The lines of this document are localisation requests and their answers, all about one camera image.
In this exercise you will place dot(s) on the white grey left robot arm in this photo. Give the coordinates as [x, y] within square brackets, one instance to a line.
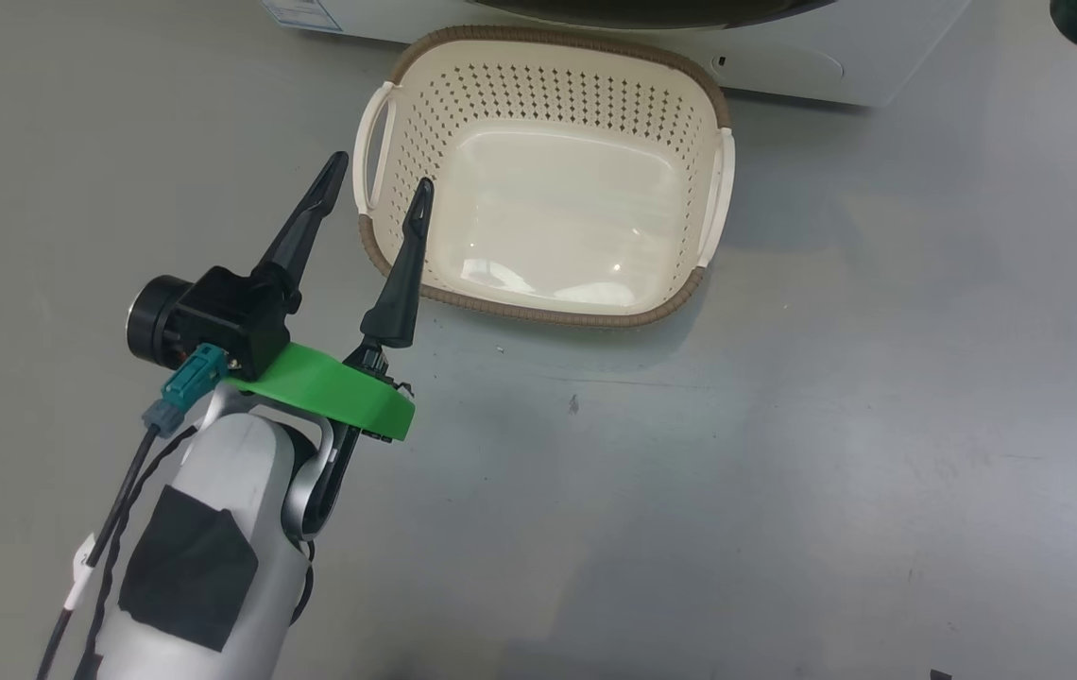
[236, 472]

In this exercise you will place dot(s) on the white washing machine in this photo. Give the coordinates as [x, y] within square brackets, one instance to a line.
[784, 66]

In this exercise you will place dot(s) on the cream perforated laundry basket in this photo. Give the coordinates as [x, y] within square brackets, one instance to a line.
[557, 217]

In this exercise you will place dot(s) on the black round washing machine door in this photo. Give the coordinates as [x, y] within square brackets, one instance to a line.
[642, 11]

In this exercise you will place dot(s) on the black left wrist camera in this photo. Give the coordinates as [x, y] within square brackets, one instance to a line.
[227, 321]

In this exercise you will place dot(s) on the blue energy label sticker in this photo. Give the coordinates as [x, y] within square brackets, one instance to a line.
[307, 11]

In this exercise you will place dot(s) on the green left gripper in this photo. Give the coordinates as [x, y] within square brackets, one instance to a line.
[331, 387]

